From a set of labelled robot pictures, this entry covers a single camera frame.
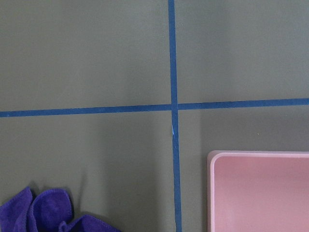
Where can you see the purple microfiber cloth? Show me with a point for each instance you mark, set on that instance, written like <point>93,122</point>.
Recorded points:
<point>50,211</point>

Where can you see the pink plastic bin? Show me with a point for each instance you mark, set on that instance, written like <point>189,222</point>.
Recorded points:
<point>257,191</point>

